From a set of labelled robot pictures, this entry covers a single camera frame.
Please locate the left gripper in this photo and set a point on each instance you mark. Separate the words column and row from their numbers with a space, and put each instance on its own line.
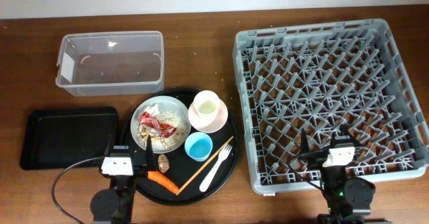
column 149, row 162

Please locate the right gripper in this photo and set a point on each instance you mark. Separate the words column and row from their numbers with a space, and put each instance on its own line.
column 304, row 145

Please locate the rice and peanut shells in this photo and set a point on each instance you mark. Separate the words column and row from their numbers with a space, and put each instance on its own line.
column 167, row 144

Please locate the red snack wrapper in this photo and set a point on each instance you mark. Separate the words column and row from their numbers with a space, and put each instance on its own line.
column 150, row 125

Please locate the grey plate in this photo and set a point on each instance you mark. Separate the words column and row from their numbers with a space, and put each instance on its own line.
column 164, row 103

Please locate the light blue cup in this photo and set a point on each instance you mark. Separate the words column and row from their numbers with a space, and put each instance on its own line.
column 198, row 146

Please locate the pink bowl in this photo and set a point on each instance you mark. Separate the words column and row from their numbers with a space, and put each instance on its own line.
column 219, row 121

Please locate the white cup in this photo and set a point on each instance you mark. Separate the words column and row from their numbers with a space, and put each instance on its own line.
column 207, row 105

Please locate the white plastic fork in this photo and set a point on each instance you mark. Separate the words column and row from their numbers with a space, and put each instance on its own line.
column 223, row 155

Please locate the wooden chopstick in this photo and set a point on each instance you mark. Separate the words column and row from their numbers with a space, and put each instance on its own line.
column 204, row 165

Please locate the white tissue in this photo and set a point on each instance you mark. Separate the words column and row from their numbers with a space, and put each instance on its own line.
column 153, row 110

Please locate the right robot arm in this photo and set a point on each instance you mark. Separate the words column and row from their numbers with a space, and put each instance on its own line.
column 348, row 198

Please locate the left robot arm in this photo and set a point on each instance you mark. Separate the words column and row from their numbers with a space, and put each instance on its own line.
column 115, row 204

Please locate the grey dishwasher rack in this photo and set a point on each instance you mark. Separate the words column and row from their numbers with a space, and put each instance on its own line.
column 319, row 77

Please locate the clear plastic waste bin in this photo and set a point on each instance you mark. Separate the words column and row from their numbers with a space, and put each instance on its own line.
column 111, row 63

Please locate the orange carrot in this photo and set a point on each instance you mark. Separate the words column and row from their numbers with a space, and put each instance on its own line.
column 159, row 178

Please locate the brown walnut shell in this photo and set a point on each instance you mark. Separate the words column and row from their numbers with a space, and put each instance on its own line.
column 163, row 163

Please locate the round black serving tray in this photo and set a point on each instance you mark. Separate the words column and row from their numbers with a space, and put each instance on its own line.
column 182, row 167

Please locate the black rectangular tray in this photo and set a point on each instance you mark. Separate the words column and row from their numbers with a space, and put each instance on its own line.
column 58, row 138

